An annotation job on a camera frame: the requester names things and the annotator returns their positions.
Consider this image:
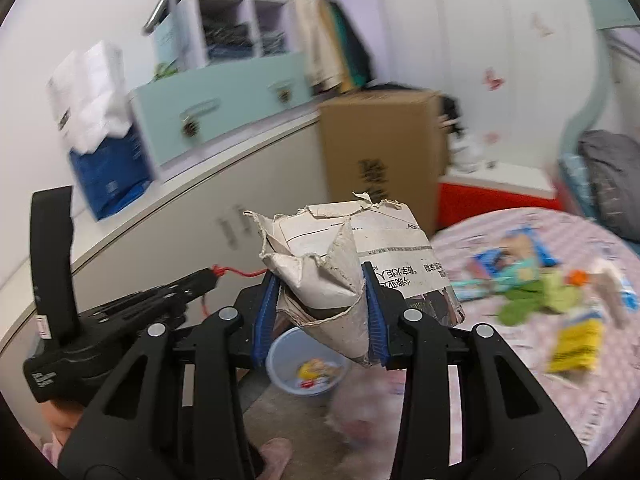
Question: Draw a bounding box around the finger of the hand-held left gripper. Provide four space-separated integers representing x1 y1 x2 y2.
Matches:
99 294 189 329
119 267 224 309

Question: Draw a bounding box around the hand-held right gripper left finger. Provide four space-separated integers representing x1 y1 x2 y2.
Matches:
57 272 282 480

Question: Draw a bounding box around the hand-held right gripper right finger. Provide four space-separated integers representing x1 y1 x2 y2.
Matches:
361 261 587 480

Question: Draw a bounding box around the red string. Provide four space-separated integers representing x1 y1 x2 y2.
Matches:
202 265 268 318

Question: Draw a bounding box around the blue plastic bin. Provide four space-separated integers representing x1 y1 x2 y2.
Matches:
266 326 351 397

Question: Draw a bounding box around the yellow wrapper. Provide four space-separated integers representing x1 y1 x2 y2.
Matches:
298 358 342 382

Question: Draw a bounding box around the torn grey paper mailer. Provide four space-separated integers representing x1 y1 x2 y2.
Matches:
243 200 466 367

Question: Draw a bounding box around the person's left forearm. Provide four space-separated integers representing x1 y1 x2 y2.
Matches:
42 400 88 461

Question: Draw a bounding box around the low white cabinet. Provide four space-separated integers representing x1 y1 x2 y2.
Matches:
0 105 331 361

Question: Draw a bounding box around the teal snack wrapper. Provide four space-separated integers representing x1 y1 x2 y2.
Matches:
452 277 506 301

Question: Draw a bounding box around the blue paper bag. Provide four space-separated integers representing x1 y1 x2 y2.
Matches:
67 122 161 222

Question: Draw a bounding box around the round table with pink checked cloth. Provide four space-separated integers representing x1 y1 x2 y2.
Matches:
327 205 640 466

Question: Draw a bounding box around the light green wrapper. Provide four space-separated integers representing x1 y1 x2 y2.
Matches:
500 270 576 324

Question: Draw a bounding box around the red bench with white top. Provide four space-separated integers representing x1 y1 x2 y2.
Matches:
437 162 563 231

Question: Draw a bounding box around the blue cookie packet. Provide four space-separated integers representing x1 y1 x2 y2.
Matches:
472 227 558 281

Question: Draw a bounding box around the white paper bag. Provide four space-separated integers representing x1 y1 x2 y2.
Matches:
47 42 133 153

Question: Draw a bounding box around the tall cardboard box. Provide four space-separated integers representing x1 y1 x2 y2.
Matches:
319 89 449 233

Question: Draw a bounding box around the white plastic bag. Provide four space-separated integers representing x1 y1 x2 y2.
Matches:
452 137 483 171

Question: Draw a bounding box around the teal drawer unit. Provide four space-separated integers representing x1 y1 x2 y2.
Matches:
131 52 313 183

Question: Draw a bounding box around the yellow snack packet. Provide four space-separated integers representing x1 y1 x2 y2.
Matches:
547 317 603 373

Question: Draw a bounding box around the black bag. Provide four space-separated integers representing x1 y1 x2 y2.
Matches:
440 92 463 136

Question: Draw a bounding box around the white and blue packet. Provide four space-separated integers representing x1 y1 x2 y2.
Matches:
597 260 633 326

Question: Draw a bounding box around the teal printed bed sheet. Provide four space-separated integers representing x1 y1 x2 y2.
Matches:
557 152 601 216

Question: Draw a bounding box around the dark folded clothes stack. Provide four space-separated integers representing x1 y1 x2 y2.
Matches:
202 20 251 59

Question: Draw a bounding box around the light blue board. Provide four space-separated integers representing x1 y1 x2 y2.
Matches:
151 12 182 63

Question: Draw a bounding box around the grey folded clothes stack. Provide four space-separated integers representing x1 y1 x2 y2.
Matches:
255 30 287 57

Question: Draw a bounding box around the dark hanging coat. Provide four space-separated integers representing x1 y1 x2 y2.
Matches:
347 5 377 83

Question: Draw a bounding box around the purple cubby shelf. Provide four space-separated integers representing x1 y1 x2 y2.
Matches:
150 0 381 91

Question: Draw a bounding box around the green hanging garment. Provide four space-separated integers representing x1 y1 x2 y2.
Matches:
330 2 371 86

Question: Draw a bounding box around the grey quilt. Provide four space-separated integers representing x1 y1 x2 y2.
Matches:
577 130 640 243

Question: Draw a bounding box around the teal bunk bed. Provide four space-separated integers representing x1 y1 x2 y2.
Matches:
550 0 640 241

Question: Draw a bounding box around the silver cabinet handle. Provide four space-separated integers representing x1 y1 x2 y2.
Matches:
217 211 237 249
232 204 252 242

